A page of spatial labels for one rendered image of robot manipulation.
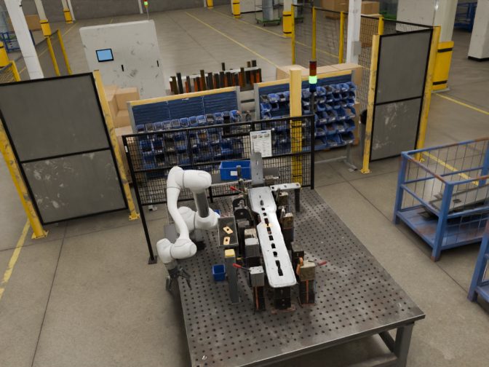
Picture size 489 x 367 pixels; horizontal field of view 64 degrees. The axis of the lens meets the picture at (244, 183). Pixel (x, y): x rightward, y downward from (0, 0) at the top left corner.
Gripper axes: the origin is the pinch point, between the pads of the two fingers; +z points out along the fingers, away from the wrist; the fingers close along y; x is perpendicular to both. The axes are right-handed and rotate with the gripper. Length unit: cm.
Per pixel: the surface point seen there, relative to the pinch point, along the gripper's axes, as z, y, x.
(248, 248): -12, -51, 22
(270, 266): 1, -55, 38
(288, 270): 5, -61, 49
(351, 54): -102, -533, -243
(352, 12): -170, -537, -223
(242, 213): -27, -72, -6
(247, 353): 35, -8, 53
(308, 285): 20, -68, 57
